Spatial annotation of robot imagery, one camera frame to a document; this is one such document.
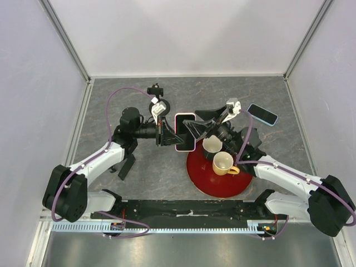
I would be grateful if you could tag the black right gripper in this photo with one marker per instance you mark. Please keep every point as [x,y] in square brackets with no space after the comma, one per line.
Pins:
[198,128]

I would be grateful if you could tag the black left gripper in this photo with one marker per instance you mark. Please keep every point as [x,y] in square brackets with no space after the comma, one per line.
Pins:
[164,130]

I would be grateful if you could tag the pink cased phone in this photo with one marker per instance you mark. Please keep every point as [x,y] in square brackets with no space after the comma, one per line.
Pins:
[181,130]

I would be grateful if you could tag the black phone stand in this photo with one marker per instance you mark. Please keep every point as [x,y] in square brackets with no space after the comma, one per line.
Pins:
[158,92]

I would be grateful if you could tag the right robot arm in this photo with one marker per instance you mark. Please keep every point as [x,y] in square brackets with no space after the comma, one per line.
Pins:
[323,201]

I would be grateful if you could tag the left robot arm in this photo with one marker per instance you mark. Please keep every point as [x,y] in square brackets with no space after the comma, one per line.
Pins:
[67,190]

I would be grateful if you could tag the blue cased phone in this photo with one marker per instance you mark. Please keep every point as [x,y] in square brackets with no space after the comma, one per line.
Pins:
[263,115]

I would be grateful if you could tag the green mug white inside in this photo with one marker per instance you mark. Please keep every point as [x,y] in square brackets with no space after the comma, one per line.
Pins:
[211,146]

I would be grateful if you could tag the red round tray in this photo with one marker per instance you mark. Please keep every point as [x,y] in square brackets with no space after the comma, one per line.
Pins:
[201,174]

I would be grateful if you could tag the yellow mug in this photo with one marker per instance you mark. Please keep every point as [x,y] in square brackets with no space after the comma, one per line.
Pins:
[223,163]

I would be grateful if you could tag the black rectangular block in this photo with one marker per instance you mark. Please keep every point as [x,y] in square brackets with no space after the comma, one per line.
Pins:
[126,166]

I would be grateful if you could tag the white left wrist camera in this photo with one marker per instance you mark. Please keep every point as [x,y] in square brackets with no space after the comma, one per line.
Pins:
[158,107]

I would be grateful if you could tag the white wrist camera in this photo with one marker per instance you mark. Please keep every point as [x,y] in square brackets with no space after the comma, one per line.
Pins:
[233,106]
[158,107]

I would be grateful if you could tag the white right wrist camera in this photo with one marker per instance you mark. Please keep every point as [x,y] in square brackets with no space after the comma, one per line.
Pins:
[233,106]

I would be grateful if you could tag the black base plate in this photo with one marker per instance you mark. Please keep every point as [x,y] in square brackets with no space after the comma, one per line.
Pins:
[192,212]

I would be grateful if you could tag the slotted cable duct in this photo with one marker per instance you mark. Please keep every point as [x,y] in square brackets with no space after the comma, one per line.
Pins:
[109,227]

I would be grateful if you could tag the aluminium frame rail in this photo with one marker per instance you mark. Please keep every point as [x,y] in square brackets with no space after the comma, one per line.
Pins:
[57,24]

